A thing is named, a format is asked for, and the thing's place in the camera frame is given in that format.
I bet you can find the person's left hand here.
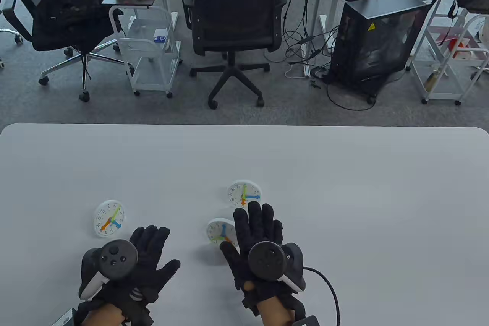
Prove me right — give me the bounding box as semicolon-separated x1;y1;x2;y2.
78;225;181;323

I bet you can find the person's right hand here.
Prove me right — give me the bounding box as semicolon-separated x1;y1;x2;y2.
220;201;306;319

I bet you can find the white teaching clock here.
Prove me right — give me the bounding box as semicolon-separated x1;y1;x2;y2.
227;180;262;209
93;200;125;238
207;218;239;248

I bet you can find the person's left forearm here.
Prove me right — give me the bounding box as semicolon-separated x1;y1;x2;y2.
82;303;126;326

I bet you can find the person's right forearm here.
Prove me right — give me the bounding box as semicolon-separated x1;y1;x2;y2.
256;295;295;326

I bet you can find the black and white hand controller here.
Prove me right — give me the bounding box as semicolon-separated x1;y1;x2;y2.
79;240;138;301
248;241;306;291

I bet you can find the white mesh rolling cart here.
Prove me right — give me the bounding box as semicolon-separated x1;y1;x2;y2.
109;6;183;98

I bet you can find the black computer tower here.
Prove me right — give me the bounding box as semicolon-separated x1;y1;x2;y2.
328;0;432;97

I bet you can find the black office chair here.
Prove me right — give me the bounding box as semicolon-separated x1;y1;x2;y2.
178;0;293;110

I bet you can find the yellowish bottle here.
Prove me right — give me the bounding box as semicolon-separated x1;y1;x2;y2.
424;64;445;91

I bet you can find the black bag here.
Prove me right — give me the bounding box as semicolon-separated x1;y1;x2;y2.
32;0;115;51

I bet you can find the dark side table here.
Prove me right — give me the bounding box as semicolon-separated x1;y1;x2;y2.
101;0;179;30

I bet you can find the chair base with casters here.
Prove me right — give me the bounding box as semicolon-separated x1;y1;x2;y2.
0;28;24;69

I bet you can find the red box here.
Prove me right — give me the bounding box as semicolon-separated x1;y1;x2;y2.
436;34;478;53

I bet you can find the black wrist camera rig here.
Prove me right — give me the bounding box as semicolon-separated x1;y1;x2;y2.
50;295;153;326
243;290;321;326

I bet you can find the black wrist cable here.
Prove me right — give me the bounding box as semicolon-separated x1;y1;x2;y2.
303;267;340;326

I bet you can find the black floor cable bundle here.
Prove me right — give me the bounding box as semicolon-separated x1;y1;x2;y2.
264;0;382;112

